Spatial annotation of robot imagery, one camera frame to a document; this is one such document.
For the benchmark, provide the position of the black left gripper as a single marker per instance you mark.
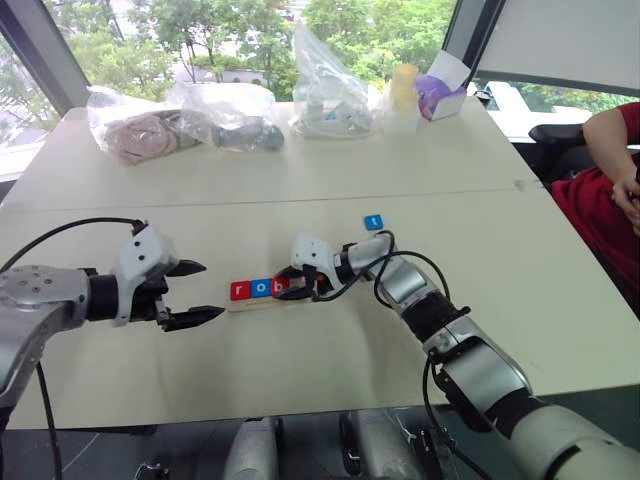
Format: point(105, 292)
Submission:
point(147, 300)

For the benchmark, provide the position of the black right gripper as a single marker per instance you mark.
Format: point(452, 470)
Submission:
point(315, 284)

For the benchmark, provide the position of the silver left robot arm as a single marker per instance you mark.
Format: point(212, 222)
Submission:
point(35, 305)

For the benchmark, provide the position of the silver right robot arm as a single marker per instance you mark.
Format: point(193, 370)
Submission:
point(475, 360)

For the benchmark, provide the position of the person's bare forearm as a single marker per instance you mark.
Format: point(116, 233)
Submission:
point(607, 145)

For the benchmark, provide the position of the red letter block b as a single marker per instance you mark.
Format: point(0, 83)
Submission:
point(277, 286)

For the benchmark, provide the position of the blue letter block o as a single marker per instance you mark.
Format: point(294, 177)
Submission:
point(258, 288)

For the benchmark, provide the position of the wooden letter tray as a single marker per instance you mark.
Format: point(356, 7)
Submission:
point(250, 305)

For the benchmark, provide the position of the red letter block r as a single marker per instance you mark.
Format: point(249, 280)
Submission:
point(239, 290)

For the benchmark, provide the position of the blue letter block t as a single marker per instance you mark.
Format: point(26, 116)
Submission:
point(373, 222)

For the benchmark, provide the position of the silver rounded robot leg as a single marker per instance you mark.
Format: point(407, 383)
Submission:
point(252, 450)

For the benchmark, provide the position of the person's hand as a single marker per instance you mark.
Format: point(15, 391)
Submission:
point(625, 197)

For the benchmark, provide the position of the plastic bag with grey items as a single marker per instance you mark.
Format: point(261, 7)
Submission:
point(240, 131)

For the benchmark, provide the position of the plastic bag with pink cloth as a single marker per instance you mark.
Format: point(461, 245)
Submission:
point(135, 135)

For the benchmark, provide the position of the plastic bag with white items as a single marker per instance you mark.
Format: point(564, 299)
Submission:
point(325, 100)

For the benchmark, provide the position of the yellow cup stack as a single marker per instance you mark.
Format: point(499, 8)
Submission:
point(404, 87)

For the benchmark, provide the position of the purple and white box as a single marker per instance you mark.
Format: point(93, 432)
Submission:
point(440, 100)

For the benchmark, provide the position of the white paper card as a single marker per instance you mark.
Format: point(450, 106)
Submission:
point(450, 69)

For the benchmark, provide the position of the black office chair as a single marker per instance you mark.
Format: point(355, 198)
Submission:
point(560, 145)

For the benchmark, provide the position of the person in red shirt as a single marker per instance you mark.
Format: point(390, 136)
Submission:
point(590, 215)

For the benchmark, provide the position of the white roller blind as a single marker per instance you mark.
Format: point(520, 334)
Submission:
point(555, 40)

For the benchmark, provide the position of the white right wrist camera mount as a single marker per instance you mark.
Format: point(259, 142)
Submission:
point(312, 252)

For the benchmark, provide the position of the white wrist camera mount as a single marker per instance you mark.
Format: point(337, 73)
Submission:
point(312, 252)
point(142, 255)

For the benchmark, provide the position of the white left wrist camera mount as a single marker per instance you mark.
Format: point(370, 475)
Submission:
point(142, 255)

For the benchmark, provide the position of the grey window frame pillar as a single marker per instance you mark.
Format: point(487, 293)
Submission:
point(40, 50)

